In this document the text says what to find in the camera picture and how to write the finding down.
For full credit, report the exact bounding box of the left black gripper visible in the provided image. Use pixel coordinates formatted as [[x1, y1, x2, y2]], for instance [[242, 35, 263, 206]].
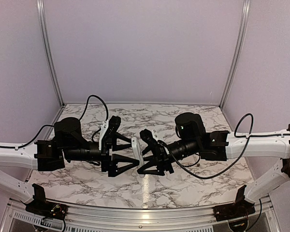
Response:
[[63, 132, 140, 177]]

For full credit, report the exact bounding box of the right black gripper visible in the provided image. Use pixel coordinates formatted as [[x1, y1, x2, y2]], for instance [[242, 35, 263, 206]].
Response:
[[136, 138, 200, 176]]

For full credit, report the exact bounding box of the white remote control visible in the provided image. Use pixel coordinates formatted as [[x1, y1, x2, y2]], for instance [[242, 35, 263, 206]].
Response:
[[131, 137, 144, 169]]

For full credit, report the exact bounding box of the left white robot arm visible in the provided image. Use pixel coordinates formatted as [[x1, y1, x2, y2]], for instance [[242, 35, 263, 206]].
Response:
[[0, 116, 144, 215]]

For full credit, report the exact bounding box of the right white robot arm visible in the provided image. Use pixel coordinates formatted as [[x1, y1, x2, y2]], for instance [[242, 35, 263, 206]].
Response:
[[132, 112, 290, 217]]

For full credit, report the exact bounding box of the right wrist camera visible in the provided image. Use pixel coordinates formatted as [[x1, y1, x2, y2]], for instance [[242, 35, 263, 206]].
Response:
[[140, 129, 162, 148]]

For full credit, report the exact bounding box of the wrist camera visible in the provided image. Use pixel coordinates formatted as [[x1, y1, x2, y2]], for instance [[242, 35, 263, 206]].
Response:
[[99, 116, 121, 151], [140, 129, 162, 148]]

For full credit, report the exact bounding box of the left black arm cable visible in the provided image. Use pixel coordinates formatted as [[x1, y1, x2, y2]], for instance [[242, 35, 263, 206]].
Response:
[[0, 94, 111, 165]]

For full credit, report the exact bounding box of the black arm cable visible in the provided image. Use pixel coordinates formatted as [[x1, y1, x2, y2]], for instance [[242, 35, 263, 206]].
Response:
[[157, 113, 254, 180], [0, 94, 111, 165]]

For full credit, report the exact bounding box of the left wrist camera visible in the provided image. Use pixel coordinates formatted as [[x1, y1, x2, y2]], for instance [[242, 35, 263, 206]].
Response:
[[99, 116, 121, 151]]

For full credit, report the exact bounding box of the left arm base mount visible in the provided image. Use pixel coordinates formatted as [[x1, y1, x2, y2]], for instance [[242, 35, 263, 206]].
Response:
[[25, 184, 68, 220]]

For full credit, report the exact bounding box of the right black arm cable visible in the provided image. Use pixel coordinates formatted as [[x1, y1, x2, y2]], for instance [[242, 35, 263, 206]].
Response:
[[157, 113, 254, 180]]

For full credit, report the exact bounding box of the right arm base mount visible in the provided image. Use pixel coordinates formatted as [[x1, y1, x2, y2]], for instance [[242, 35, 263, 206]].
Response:
[[213, 185, 256, 221]]

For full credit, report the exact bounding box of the front aluminium rail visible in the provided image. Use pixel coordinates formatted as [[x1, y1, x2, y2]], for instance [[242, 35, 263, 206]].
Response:
[[4, 197, 281, 232]]

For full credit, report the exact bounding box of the left aluminium frame post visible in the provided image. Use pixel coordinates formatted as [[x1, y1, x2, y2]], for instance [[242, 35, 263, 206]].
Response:
[[37, 0, 65, 108]]

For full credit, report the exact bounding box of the aluminium frame post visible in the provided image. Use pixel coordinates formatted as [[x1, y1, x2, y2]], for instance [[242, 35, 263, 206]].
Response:
[[37, 0, 65, 108], [219, 0, 251, 111]]

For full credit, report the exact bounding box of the right aluminium frame post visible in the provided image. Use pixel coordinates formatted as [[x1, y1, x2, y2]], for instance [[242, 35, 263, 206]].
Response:
[[219, 0, 251, 111]]

